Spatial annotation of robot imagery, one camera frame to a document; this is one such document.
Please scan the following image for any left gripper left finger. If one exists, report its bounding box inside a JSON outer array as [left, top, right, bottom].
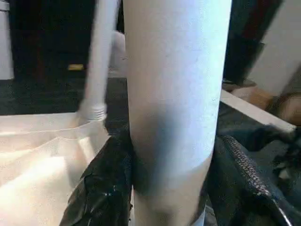
[[58, 135, 135, 226]]

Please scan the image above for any white plastic table top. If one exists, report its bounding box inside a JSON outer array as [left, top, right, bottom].
[[0, 112, 110, 226]]

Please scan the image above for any white plastic table leg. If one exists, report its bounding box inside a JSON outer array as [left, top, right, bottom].
[[123, 0, 233, 226], [79, 0, 118, 122]]

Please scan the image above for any white flat board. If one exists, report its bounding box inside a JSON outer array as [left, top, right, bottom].
[[220, 90, 297, 133]]

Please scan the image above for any black mat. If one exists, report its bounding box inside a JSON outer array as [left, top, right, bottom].
[[0, 75, 301, 226]]

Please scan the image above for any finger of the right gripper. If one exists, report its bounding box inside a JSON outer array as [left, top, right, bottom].
[[244, 123, 296, 153]]

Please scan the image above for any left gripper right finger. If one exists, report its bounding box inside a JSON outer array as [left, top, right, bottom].
[[204, 135, 295, 226]]

